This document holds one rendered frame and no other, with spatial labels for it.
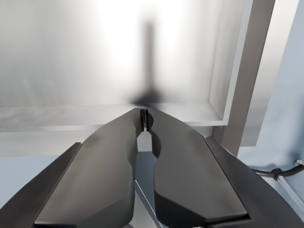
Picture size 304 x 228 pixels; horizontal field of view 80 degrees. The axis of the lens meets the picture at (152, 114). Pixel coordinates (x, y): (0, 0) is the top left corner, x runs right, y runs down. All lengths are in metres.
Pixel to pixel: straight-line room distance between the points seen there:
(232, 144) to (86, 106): 0.13
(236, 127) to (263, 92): 0.04
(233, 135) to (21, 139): 0.20
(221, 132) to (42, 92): 0.15
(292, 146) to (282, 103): 0.39
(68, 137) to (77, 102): 0.04
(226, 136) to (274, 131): 1.35
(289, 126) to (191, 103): 1.41
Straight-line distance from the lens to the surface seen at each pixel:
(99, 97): 0.16
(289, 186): 1.54
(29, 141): 0.21
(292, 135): 1.61
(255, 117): 0.20
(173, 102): 0.16
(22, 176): 1.77
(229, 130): 0.17
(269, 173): 1.58
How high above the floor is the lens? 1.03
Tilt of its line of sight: 62 degrees down
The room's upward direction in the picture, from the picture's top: 177 degrees clockwise
